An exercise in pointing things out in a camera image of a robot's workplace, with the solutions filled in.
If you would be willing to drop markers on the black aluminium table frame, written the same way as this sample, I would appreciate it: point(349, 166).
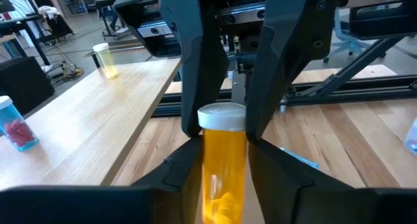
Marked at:
point(358, 89)

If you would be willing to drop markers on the black background table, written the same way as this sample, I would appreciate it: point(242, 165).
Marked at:
point(19, 23)

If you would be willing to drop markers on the pale blue office chair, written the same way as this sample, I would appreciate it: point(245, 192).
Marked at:
point(345, 41)

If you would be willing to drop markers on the blue bottle with pink pills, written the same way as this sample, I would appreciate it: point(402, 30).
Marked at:
point(18, 133)

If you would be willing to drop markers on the black floor cabinet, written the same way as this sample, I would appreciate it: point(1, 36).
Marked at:
point(23, 84)

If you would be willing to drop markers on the clear pill bottle white cap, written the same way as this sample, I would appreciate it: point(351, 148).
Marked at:
point(412, 137)

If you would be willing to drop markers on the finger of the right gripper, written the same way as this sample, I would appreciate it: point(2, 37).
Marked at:
point(286, 38)
point(198, 54)

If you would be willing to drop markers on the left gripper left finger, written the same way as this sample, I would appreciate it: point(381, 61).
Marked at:
point(176, 191)

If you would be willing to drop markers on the black draped chair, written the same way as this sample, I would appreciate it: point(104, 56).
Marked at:
point(60, 27)

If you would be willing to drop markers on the white cloth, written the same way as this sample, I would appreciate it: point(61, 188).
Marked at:
point(49, 11)

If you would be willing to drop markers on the pale yellow pill bottle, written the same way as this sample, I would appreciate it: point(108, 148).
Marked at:
point(107, 62)

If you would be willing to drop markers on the blue pill bottle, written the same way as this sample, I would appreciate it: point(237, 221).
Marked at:
point(303, 159)

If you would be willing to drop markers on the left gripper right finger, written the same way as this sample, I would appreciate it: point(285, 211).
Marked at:
point(277, 191)

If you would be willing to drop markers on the amber pill bottle white cap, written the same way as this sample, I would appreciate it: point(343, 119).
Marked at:
point(224, 172)

